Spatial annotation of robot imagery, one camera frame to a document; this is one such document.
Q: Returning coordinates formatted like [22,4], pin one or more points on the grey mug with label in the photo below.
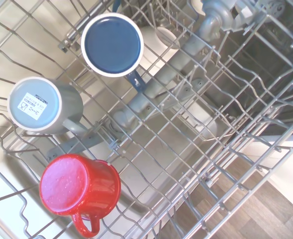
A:
[34,102]

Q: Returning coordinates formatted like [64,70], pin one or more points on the navy blue mug white rim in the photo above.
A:
[111,43]

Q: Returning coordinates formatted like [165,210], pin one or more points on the red speckled enamel mug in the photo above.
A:
[69,184]

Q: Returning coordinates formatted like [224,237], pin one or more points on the white dish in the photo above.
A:
[167,37]

